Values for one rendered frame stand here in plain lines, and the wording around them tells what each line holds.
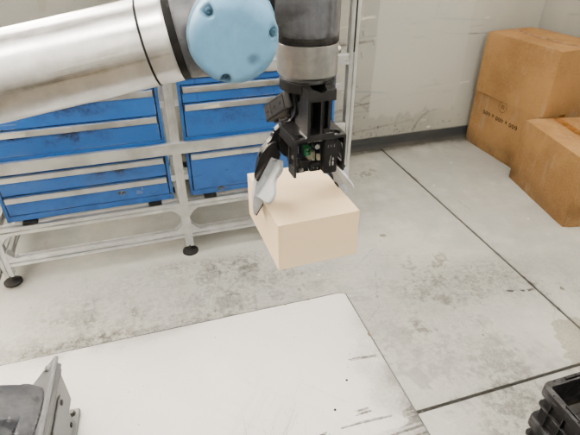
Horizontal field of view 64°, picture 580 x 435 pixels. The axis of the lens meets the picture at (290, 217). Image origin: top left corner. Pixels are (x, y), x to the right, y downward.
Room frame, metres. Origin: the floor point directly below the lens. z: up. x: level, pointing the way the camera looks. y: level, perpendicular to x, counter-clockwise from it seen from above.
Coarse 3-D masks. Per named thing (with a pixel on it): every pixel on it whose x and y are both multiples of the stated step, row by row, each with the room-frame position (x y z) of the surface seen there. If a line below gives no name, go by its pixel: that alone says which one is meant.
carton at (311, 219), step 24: (288, 192) 0.60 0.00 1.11; (312, 192) 0.60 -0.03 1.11; (336, 192) 0.60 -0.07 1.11; (264, 216) 0.57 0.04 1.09; (288, 216) 0.54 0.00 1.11; (312, 216) 0.54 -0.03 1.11; (336, 216) 0.54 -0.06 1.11; (264, 240) 0.58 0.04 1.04; (288, 240) 0.52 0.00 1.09; (312, 240) 0.53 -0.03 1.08; (336, 240) 0.54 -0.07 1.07; (288, 264) 0.52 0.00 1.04
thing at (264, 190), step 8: (272, 160) 0.58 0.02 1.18; (280, 160) 0.58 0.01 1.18; (272, 168) 0.58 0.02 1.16; (280, 168) 0.56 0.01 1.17; (264, 176) 0.58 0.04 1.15; (272, 176) 0.57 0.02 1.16; (256, 184) 0.57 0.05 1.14; (264, 184) 0.57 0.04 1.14; (272, 184) 0.56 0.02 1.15; (256, 192) 0.57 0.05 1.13; (264, 192) 0.56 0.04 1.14; (272, 192) 0.54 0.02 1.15; (256, 200) 0.57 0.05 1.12; (264, 200) 0.55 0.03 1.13; (272, 200) 0.54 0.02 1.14; (256, 208) 0.57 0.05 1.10
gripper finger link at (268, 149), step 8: (272, 136) 0.59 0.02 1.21; (264, 144) 0.59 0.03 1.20; (272, 144) 0.58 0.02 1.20; (264, 152) 0.58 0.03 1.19; (272, 152) 0.58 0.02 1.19; (256, 160) 0.59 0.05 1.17; (264, 160) 0.58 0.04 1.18; (256, 168) 0.58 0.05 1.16; (264, 168) 0.58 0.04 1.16; (256, 176) 0.58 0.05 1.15
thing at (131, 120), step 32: (128, 96) 1.86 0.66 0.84; (0, 128) 1.73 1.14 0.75; (32, 128) 1.77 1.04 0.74; (64, 128) 1.79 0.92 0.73; (96, 128) 1.82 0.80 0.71; (128, 128) 1.87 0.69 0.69; (160, 128) 1.91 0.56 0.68; (0, 160) 1.72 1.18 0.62; (160, 160) 1.89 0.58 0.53; (0, 192) 1.71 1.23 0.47; (32, 192) 1.74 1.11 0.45; (64, 192) 1.77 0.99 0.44; (96, 192) 1.81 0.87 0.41; (128, 192) 1.85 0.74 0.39; (160, 192) 1.89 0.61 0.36
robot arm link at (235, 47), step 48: (144, 0) 0.42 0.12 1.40; (192, 0) 0.42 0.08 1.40; (240, 0) 0.39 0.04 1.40; (0, 48) 0.39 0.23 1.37; (48, 48) 0.39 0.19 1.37; (96, 48) 0.39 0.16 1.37; (144, 48) 0.40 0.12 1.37; (192, 48) 0.39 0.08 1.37; (240, 48) 0.39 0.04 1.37; (0, 96) 0.38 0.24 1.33; (48, 96) 0.38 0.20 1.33; (96, 96) 0.40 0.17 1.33
